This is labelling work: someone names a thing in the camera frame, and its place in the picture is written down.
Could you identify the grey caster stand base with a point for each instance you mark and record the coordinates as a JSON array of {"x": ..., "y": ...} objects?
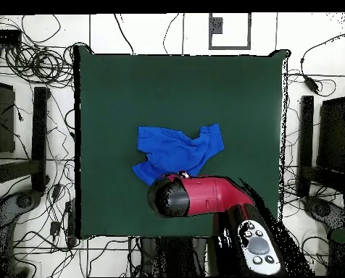
[
  {"x": 321, "y": 208},
  {"x": 24, "y": 200}
]

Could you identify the black power strip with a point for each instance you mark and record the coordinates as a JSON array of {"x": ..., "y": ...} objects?
[{"x": 71, "y": 223}]

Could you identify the dark green tablecloth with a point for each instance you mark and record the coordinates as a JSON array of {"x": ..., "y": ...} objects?
[{"x": 117, "y": 101}]

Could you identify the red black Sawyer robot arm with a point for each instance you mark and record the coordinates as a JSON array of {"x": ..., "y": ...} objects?
[{"x": 207, "y": 197}]

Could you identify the small black adapter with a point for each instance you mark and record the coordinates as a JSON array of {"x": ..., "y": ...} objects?
[
  {"x": 55, "y": 228},
  {"x": 56, "y": 191}
]

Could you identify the black stand frame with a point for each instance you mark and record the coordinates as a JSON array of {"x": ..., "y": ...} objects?
[
  {"x": 306, "y": 130},
  {"x": 40, "y": 130}
]

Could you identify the black box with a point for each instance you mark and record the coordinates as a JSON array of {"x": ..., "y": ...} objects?
[
  {"x": 3, "y": 121},
  {"x": 333, "y": 133}
]

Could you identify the black power adapter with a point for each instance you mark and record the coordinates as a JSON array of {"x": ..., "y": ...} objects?
[{"x": 311, "y": 84}]

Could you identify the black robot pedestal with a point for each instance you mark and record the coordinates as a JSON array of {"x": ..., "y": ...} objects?
[{"x": 175, "y": 257}]

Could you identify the grey square frame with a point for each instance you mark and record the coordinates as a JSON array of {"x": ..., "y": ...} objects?
[{"x": 230, "y": 47}]

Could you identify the black flat device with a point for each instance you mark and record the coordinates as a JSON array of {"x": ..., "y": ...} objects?
[{"x": 4, "y": 37}]

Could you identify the blue shirt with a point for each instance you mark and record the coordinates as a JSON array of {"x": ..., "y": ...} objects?
[{"x": 172, "y": 150}]

